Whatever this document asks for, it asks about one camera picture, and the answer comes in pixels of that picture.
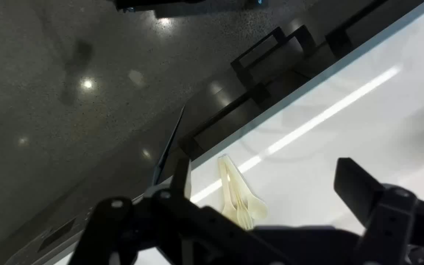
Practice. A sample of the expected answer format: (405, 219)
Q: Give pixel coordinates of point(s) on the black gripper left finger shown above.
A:
(138, 222)

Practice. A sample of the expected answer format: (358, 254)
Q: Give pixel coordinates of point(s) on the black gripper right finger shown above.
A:
(393, 222)

